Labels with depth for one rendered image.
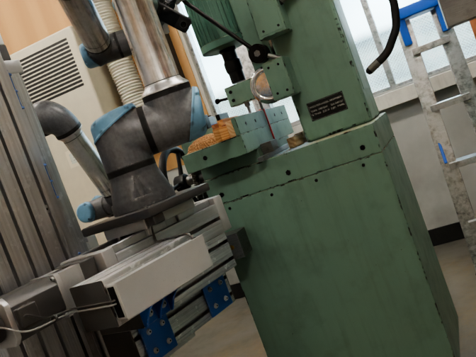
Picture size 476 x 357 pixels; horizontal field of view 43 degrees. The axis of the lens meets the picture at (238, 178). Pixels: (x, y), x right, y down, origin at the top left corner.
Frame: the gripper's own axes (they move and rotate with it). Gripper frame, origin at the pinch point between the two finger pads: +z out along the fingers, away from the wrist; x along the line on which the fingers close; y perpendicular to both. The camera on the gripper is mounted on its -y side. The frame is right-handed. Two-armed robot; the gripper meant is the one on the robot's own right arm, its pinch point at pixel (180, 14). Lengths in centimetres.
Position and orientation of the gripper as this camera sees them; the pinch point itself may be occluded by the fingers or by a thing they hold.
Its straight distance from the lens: 208.1
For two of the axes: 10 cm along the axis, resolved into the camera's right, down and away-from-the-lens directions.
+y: -7.9, -5.9, 1.6
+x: -5.2, 7.9, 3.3
